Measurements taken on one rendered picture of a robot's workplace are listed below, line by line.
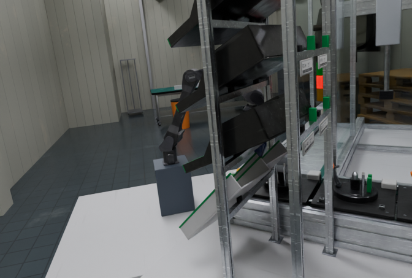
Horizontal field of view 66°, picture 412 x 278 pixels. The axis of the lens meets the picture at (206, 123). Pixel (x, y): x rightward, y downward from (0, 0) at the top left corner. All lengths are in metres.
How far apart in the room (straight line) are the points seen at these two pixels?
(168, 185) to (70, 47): 7.23
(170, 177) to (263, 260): 0.48
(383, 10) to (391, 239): 1.35
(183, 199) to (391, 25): 1.47
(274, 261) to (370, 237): 0.29
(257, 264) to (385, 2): 1.57
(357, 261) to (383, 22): 1.39
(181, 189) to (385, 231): 0.72
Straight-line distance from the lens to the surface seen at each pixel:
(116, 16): 9.69
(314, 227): 1.12
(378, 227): 1.08
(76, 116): 8.45
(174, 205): 1.33
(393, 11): 2.09
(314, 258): 1.08
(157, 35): 9.66
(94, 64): 8.26
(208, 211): 0.82
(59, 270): 1.21
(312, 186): 1.25
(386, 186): 1.28
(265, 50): 0.64
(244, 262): 1.05
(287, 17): 0.60
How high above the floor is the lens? 1.49
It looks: 12 degrees down
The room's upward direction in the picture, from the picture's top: 6 degrees counter-clockwise
